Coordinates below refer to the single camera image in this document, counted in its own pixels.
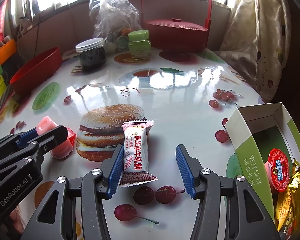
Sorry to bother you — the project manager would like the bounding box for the overturned pink jelly cup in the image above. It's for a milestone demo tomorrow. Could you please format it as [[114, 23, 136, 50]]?
[[36, 116, 76, 159]]

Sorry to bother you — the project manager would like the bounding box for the green glass jar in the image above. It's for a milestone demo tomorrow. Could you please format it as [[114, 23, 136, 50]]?
[[128, 30, 152, 60]]

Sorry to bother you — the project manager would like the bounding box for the red lid jelly cup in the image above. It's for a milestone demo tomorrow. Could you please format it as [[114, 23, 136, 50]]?
[[264, 148, 289, 192]]

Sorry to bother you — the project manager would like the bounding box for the red oval tray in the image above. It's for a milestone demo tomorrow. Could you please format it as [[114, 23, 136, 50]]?
[[10, 47, 62, 96]]

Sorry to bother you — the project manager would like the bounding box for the red lidded basket with handle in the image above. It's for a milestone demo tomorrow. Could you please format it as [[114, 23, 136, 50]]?
[[140, 0, 212, 53]]

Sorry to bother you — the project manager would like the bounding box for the green white cardboard box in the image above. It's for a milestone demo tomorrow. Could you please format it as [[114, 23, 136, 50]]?
[[224, 102, 300, 240]]

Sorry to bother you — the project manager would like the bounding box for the dark jar white lid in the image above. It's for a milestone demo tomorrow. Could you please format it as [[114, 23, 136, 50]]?
[[75, 37, 106, 72]]

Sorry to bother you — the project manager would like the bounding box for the clear plastic bag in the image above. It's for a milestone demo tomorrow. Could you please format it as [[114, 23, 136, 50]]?
[[89, 0, 141, 55]]

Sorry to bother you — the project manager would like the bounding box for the orange box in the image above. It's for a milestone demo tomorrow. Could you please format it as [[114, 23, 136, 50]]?
[[0, 40, 17, 64]]

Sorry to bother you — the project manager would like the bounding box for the cream patterned curtain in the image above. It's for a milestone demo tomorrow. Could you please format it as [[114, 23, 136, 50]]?
[[216, 0, 291, 103]]

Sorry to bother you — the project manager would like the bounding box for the long gold snack bar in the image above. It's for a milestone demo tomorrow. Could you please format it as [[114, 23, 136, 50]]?
[[288, 159, 300, 231]]

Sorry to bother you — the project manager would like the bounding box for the person's left hand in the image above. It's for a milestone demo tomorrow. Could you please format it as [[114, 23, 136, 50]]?
[[9, 207, 24, 234]]

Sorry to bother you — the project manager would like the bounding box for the yellow pastry packet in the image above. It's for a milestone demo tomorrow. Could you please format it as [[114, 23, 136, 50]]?
[[275, 187, 292, 231]]

